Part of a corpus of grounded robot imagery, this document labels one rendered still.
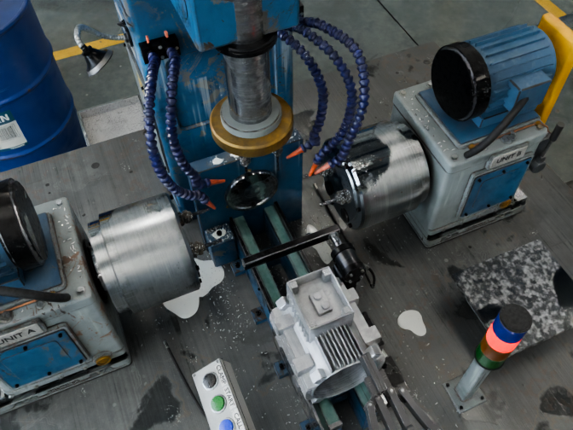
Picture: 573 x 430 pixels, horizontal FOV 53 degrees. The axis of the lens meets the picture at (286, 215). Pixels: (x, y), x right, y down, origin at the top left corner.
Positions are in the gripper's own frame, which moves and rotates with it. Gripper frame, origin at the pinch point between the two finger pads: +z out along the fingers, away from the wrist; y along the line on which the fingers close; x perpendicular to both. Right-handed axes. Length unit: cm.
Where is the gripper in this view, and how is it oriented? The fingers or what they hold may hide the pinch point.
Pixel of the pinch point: (373, 374)
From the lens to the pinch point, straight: 106.1
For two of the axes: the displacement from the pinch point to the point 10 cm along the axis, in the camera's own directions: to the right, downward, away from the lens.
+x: -0.4, 4.8, 8.8
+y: -9.2, 3.2, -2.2
